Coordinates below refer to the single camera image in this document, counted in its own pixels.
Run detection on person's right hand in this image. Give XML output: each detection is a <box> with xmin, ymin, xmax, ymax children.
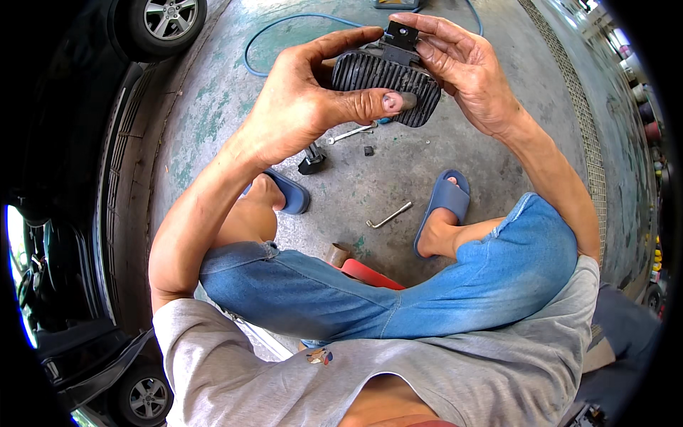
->
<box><xmin>389</xmin><ymin>13</ymin><xmax>527</xmax><ymax>137</ymax></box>

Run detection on person's body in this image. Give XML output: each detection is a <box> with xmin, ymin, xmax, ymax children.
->
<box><xmin>149</xmin><ymin>255</ymin><xmax>602</xmax><ymax>427</ymax></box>

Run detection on cluttered row of containers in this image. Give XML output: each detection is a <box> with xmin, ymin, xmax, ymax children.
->
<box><xmin>560</xmin><ymin>0</ymin><xmax>674</xmax><ymax>321</ymax></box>

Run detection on red metal jack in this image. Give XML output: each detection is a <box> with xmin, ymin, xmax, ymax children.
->
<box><xmin>325</xmin><ymin>243</ymin><xmax>407</xmax><ymax>291</ymax></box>

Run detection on silver combination wrench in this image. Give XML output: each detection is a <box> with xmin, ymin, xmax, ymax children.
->
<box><xmin>327</xmin><ymin>123</ymin><xmax>378</xmax><ymax>145</ymax></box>

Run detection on metal floor drain grate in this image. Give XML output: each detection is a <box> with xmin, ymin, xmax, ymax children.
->
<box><xmin>518</xmin><ymin>0</ymin><xmax>609</xmax><ymax>268</ymax></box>

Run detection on brown cardboard piece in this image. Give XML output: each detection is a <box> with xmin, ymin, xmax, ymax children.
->
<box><xmin>582</xmin><ymin>336</ymin><xmax>618</xmax><ymax>374</ymax></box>

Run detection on black ribbed rubber pedal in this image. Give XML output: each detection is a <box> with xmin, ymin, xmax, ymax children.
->
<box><xmin>331</xmin><ymin>21</ymin><xmax>443</xmax><ymax>129</ymax></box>

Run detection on black metal bracket part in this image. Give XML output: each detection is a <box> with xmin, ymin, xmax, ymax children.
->
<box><xmin>298</xmin><ymin>142</ymin><xmax>327</xmax><ymax>176</ymax></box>

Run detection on dark blue cloth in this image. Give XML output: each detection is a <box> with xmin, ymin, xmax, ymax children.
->
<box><xmin>576</xmin><ymin>283</ymin><xmax>663</xmax><ymax>420</ymax></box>

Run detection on person's left hand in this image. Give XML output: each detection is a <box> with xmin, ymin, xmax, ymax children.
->
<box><xmin>239</xmin><ymin>27</ymin><xmax>418</xmax><ymax>168</ymax></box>

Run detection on black car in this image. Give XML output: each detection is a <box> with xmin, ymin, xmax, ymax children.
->
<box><xmin>0</xmin><ymin>0</ymin><xmax>209</xmax><ymax>427</ymax></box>

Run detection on silver bent socket wrench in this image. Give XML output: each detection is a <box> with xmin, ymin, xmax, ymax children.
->
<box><xmin>366</xmin><ymin>201</ymin><xmax>414</xmax><ymax>230</ymax></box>

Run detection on blue air hose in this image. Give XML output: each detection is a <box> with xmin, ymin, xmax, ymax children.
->
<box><xmin>244</xmin><ymin>0</ymin><xmax>484</xmax><ymax>78</ymax></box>

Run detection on person's legs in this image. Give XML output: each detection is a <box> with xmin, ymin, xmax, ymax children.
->
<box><xmin>198</xmin><ymin>168</ymin><xmax>579</xmax><ymax>348</ymax></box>

